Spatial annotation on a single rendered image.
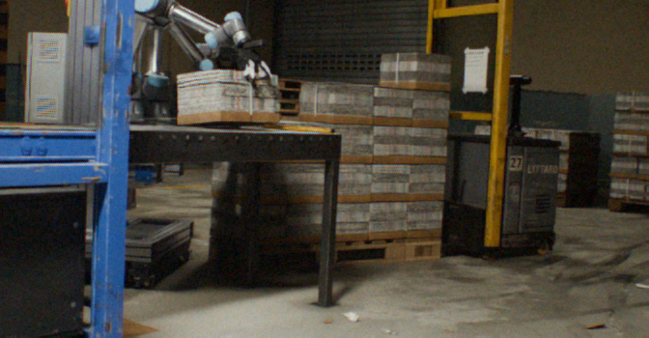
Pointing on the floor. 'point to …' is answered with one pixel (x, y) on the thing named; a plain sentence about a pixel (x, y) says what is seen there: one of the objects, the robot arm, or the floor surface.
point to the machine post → (112, 154)
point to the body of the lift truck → (523, 160)
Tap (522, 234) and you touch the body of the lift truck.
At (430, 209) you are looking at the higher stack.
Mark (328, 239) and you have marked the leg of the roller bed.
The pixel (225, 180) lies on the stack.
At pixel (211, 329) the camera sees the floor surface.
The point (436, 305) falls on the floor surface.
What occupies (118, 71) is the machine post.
